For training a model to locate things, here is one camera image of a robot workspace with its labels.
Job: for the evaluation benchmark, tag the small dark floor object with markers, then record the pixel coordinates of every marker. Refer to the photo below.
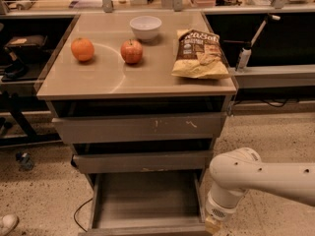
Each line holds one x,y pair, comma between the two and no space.
25,161

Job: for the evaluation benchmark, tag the grey bottom drawer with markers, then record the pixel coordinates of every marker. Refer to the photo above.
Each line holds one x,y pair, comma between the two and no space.
165,203

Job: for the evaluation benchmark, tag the grey drawer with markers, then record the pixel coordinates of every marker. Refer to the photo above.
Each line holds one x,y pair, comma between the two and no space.
143,156
141,119
165,203

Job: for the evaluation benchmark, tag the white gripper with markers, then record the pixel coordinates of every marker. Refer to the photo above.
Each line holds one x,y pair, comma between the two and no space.
217,211

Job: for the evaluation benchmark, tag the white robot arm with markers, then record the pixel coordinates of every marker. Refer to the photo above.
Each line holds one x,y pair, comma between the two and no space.
236,172

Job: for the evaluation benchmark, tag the grey middle drawer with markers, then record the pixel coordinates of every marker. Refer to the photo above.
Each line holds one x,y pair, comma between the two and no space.
143,156

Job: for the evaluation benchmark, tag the red apple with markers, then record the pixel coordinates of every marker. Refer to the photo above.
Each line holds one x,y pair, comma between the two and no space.
131,51

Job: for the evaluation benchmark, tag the orange fruit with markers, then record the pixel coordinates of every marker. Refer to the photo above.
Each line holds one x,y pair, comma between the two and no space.
82,49

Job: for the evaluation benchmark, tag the yellow brown chip bag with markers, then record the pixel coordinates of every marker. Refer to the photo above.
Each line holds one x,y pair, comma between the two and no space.
199,56

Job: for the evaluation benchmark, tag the white bowl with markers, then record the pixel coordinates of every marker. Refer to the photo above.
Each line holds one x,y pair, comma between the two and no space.
145,28

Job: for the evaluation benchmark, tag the white shoe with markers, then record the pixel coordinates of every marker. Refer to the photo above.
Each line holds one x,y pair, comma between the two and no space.
8,223

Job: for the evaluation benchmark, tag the black office chair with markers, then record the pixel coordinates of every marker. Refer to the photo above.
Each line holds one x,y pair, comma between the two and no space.
24,51

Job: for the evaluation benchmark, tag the grey top drawer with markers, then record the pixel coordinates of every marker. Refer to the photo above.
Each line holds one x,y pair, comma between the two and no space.
141,119

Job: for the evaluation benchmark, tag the grey drawer cabinet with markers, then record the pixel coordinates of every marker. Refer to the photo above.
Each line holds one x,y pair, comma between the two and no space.
109,77

